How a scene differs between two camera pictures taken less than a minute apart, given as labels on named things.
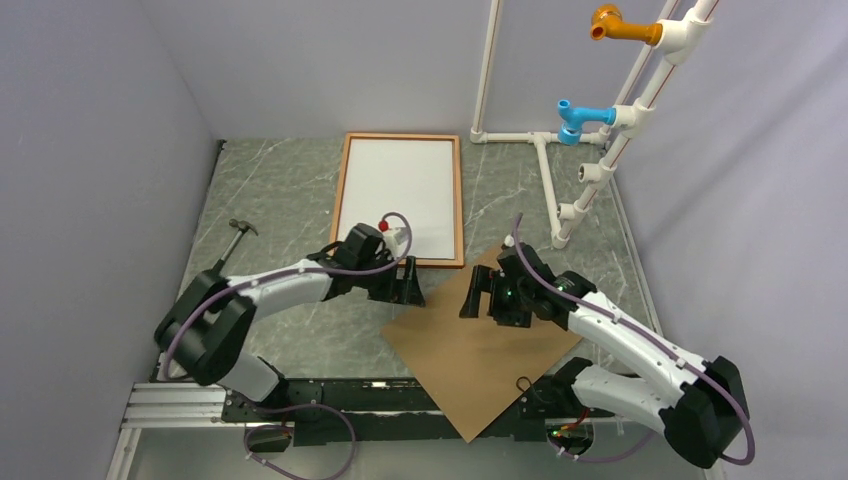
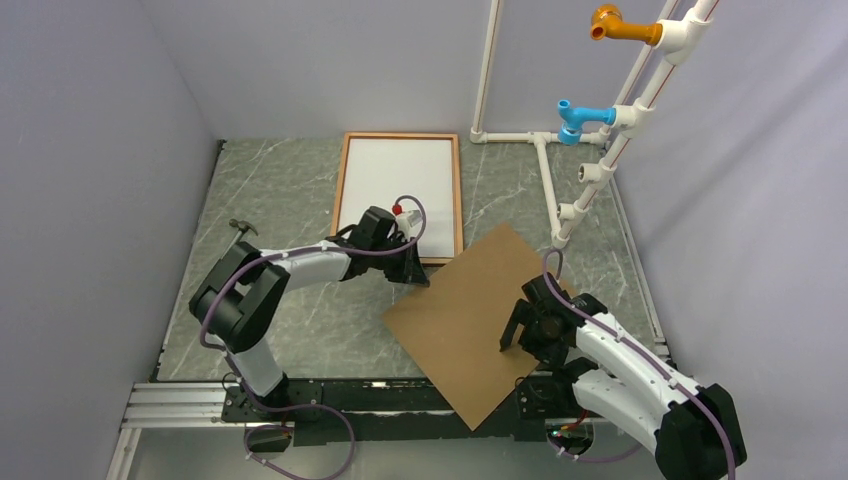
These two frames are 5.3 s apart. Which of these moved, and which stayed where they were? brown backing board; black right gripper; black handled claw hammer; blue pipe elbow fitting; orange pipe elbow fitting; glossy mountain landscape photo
Moved: brown backing board; black right gripper
Stayed: orange pipe elbow fitting; blue pipe elbow fitting; black handled claw hammer; glossy mountain landscape photo
